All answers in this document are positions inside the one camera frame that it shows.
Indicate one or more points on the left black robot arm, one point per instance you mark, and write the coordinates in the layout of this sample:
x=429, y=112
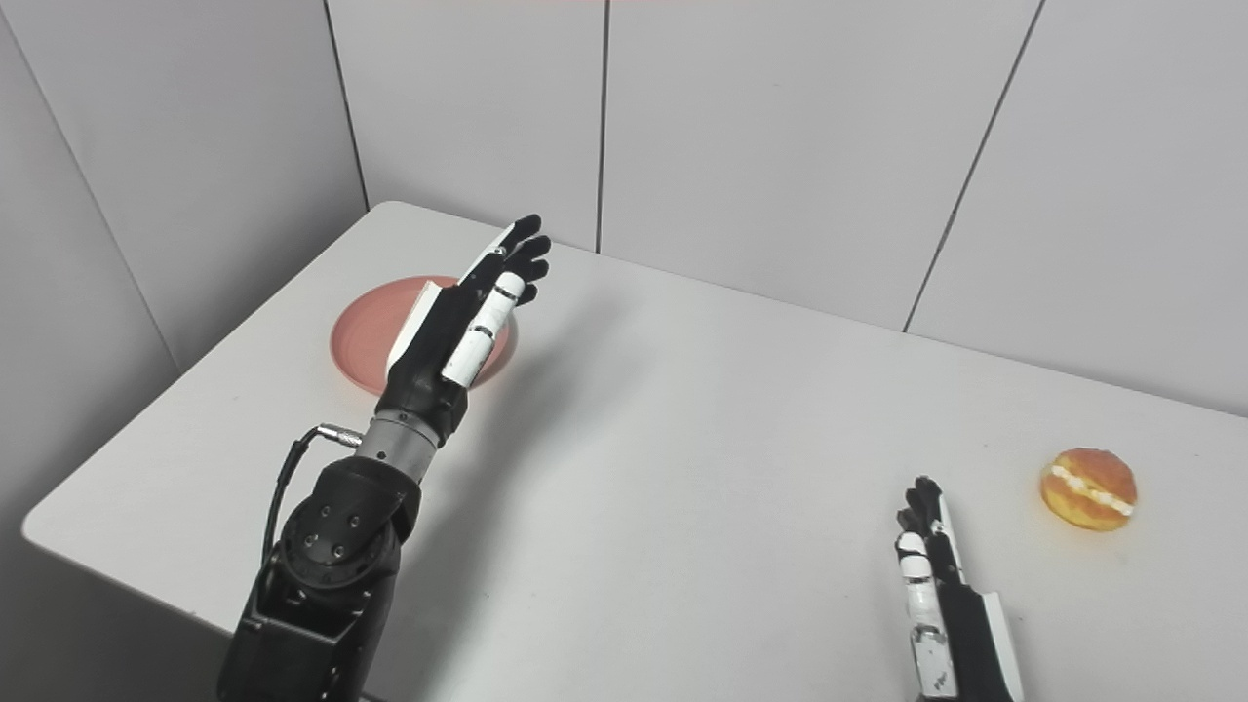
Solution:
x=331, y=575

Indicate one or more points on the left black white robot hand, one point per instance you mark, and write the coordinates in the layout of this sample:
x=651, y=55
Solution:
x=434, y=351

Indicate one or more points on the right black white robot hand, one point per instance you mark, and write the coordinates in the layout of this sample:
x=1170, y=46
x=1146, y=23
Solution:
x=960, y=624

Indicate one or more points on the cream puff pastry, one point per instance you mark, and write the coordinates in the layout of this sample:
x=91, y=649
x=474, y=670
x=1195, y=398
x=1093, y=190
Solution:
x=1088, y=489

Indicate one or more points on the pink round plate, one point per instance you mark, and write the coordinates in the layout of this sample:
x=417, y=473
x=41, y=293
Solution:
x=366, y=336

